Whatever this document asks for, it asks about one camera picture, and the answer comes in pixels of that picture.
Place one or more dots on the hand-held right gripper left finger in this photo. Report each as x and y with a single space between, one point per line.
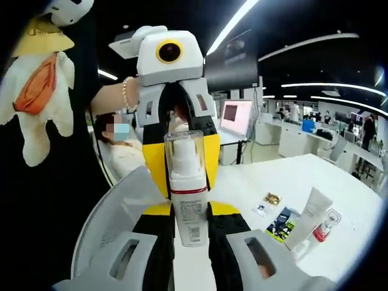
151 260

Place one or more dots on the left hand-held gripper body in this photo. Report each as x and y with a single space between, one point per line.
169 66

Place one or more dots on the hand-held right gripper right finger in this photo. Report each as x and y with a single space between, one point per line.
230 260

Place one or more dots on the clear sample sachet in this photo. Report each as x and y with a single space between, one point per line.
260 209

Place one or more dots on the green black mask packet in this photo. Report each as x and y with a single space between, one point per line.
280 225

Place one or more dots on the gold foil packet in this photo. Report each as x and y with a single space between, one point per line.
272 198

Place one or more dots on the white skincare tube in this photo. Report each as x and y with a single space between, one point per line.
309 221

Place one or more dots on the white skincare bottle red collar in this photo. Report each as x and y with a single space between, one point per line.
329 224

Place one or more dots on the person's left hand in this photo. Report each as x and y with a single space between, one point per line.
181 112

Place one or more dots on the standing desk black legs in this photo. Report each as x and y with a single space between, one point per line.
233 145

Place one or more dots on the computer monitor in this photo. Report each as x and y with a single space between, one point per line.
236 116

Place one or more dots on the large dark hanging display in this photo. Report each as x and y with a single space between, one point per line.
233 63

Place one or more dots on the long ceiling light strip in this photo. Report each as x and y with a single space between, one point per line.
233 22

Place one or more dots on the row of white office desks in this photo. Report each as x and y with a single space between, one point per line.
291 136

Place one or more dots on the blue plastic crate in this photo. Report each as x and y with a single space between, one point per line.
307 125

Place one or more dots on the white plush toy orange scarf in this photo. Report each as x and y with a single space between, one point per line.
39 91

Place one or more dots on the white office desk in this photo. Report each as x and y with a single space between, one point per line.
363 157

